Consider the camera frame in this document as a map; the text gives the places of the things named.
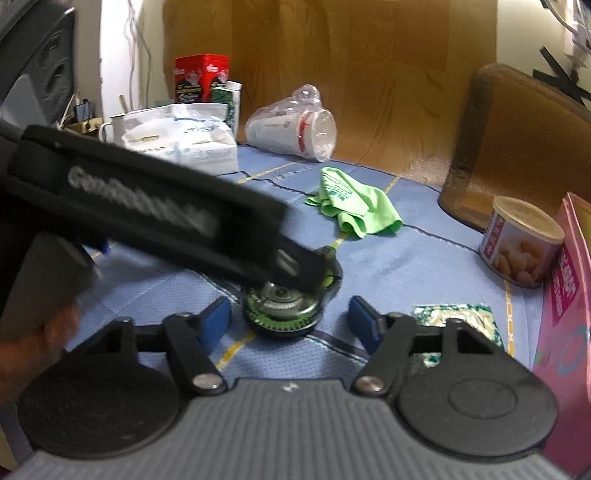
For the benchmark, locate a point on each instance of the red tin box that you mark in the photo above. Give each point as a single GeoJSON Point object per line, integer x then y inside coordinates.
{"type": "Point", "coordinates": [201, 78]}

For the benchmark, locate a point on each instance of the paper cups in plastic bag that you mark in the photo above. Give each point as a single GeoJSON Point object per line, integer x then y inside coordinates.
{"type": "Point", "coordinates": [291, 127]}

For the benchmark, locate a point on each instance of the food can with beige lid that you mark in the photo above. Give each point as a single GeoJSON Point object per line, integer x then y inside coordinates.
{"type": "Point", "coordinates": [519, 244]}

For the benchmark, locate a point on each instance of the green patterned packet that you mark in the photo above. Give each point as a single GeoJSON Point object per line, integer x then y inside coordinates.
{"type": "Point", "coordinates": [461, 318]}

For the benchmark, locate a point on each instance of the round black green device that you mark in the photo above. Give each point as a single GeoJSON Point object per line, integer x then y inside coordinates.
{"type": "Point", "coordinates": [281, 314]}

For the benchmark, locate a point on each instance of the black speaker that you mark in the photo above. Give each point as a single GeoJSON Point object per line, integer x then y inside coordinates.
{"type": "Point", "coordinates": [32, 50]}

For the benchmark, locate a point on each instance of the brown woven cushion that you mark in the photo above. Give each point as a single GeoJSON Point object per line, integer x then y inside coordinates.
{"type": "Point", "coordinates": [508, 147]}

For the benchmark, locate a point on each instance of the white mug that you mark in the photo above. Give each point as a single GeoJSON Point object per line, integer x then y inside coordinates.
{"type": "Point", "coordinates": [113, 129]}

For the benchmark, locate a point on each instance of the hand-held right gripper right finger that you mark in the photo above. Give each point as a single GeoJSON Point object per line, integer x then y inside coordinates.
{"type": "Point", "coordinates": [364, 323]}

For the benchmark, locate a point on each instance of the green cloth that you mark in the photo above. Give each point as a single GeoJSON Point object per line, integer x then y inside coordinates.
{"type": "Point", "coordinates": [360, 203]}

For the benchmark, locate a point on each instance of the person's left hand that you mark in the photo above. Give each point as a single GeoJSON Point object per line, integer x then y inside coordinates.
{"type": "Point", "coordinates": [37, 350]}

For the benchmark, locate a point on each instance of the wooden headboard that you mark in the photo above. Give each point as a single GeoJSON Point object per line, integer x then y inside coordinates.
{"type": "Point", "coordinates": [369, 69]}

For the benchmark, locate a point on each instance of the pink cardboard box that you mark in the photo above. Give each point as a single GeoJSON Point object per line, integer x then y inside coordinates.
{"type": "Point", "coordinates": [568, 346]}

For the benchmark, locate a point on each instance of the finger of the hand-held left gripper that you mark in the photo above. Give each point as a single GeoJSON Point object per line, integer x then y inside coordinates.
{"type": "Point", "coordinates": [300, 270]}

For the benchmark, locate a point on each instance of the green and white carton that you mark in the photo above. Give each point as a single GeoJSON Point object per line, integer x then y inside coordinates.
{"type": "Point", "coordinates": [233, 106]}

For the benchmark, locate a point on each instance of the black tape cross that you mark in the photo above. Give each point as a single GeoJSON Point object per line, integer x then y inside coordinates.
{"type": "Point", "coordinates": [561, 76]}

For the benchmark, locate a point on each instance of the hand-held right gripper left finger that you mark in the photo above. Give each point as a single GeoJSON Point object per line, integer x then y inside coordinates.
{"type": "Point", "coordinates": [216, 323]}

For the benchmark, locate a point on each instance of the white plastic bag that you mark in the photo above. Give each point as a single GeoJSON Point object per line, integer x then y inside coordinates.
{"type": "Point", "coordinates": [184, 134]}

